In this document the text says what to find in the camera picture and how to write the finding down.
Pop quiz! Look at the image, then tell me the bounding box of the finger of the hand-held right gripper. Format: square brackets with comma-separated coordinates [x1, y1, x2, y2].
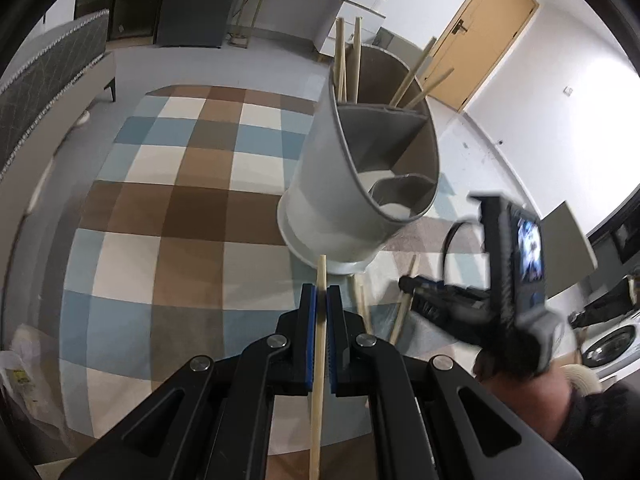
[399, 274, 483, 311]
[410, 292, 483, 347]

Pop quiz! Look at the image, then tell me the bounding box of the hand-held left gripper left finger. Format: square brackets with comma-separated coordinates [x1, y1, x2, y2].
[59, 282, 318, 480]

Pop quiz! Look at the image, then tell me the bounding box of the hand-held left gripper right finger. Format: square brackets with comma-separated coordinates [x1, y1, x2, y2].
[325, 285, 588, 480]

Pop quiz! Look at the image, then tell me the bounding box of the wooden chopstick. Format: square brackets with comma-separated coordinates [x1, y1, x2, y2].
[334, 16, 348, 103]
[404, 67, 455, 111]
[389, 36, 437, 109]
[389, 255, 419, 346]
[309, 254, 328, 480]
[347, 16, 363, 105]
[351, 271, 372, 335]

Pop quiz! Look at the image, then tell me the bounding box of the grey white utensil holder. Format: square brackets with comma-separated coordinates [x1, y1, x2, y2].
[276, 44, 441, 276]

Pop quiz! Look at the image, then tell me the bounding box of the person's right forearm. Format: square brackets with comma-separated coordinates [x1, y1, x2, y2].
[547, 365, 640, 480]

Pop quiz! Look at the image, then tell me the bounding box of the person's right hand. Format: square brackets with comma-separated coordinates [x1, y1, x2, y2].
[472, 345, 576, 443]

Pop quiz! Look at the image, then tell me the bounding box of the black object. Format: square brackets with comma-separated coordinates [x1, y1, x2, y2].
[570, 275, 640, 328]

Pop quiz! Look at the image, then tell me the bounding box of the white washing machine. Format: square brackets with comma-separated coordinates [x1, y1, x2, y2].
[577, 307, 640, 386]

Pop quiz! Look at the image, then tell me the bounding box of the checked brown blue cloth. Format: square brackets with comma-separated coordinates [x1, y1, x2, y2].
[57, 85, 501, 461]

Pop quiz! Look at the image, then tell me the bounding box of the grey nightstand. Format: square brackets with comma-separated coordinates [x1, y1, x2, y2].
[375, 26, 431, 78]

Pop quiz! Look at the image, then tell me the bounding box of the light wooden door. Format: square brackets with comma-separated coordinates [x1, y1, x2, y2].
[422, 0, 540, 112]

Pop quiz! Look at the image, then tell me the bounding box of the clear plastic bag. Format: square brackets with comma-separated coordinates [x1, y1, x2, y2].
[0, 320, 68, 461]

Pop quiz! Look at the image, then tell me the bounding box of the white vanity desk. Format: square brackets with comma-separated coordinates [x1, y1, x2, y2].
[249, 0, 389, 56]

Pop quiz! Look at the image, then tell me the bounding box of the dark grey fridge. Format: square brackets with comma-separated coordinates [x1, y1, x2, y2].
[156, 0, 247, 50]

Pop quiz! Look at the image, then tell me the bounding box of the grey quilted mattress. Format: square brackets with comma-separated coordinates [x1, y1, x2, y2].
[0, 10, 110, 181]

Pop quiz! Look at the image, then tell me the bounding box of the dark glass cabinet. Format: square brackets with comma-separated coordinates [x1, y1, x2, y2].
[74, 0, 173, 43]

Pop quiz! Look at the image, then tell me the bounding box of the black cable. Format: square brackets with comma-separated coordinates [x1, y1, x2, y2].
[441, 217, 483, 286]

